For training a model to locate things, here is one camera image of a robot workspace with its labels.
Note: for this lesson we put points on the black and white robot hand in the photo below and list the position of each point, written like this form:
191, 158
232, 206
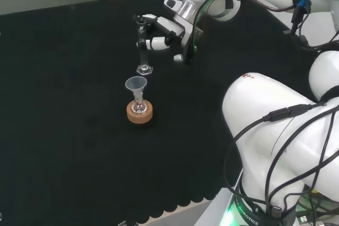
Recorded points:
169, 27

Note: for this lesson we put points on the clear glass graduated cylinder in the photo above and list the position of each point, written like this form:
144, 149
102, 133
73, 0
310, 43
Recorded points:
143, 51

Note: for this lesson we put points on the clear plastic funnel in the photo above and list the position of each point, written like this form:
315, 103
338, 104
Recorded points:
135, 83

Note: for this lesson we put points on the clear round-bottom flask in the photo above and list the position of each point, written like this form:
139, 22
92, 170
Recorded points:
138, 107

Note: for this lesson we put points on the black bench cloth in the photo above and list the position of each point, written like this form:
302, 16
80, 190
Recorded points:
79, 104

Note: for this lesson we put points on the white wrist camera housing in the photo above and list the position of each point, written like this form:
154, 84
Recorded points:
172, 4

